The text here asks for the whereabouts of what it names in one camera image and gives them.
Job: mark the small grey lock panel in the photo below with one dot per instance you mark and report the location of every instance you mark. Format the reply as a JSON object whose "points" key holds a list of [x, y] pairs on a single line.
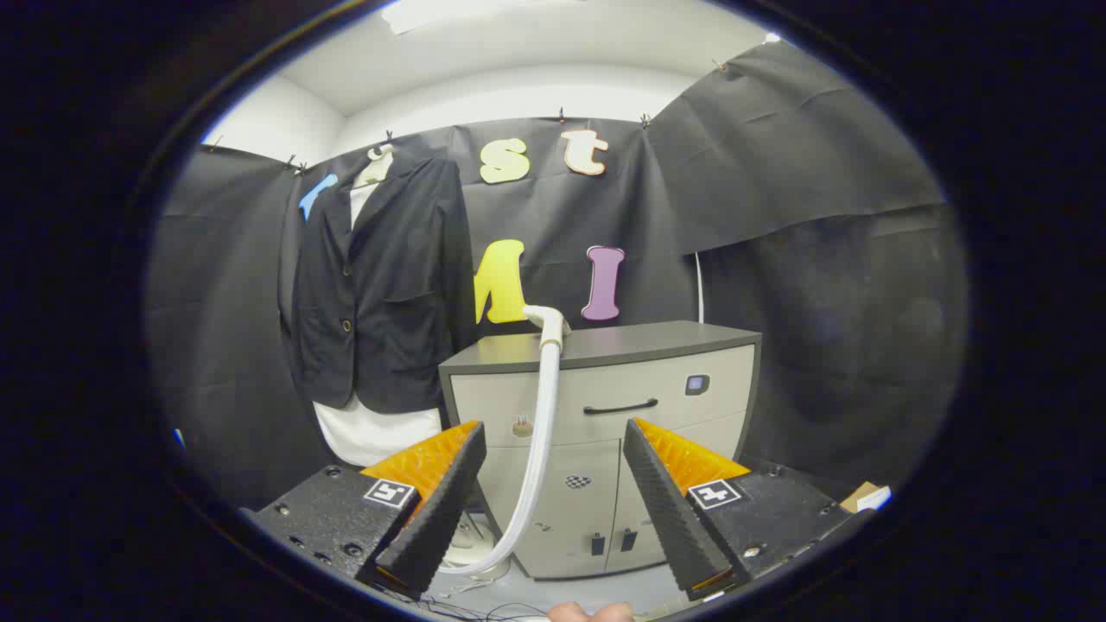
{"points": [[696, 384]]}

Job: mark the grey and beige cabinet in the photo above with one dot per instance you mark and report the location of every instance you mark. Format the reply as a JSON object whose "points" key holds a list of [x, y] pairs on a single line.
{"points": [[665, 367]]}

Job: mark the black backdrop cloth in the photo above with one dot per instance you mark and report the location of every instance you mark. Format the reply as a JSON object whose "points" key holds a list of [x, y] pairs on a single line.
{"points": [[778, 173]]}

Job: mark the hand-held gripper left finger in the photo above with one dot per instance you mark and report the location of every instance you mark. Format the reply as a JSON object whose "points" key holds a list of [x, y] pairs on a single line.
{"points": [[436, 518]]}

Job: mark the cardboard box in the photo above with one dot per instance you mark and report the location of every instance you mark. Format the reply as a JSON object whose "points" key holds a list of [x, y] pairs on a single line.
{"points": [[862, 497]]}

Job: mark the white shirt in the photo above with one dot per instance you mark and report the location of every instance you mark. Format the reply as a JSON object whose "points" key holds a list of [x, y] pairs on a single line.
{"points": [[371, 436]]}

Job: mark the large ceiling light panel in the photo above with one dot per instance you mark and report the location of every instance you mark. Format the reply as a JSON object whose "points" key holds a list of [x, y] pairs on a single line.
{"points": [[423, 13]]}

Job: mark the row of black clips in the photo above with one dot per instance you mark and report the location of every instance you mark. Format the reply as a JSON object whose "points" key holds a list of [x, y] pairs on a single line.
{"points": [[561, 114]]}

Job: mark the black blazer jacket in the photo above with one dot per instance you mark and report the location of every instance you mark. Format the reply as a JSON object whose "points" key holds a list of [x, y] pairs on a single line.
{"points": [[380, 294]]}

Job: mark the white steamer hanger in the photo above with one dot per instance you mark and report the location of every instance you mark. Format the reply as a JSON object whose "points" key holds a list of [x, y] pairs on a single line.
{"points": [[378, 166]]}

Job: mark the white garment steamer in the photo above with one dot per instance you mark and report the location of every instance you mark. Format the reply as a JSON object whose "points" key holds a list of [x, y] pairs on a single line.
{"points": [[546, 406]]}

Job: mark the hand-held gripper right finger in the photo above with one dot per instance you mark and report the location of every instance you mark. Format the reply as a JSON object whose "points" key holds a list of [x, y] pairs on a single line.
{"points": [[670, 518]]}

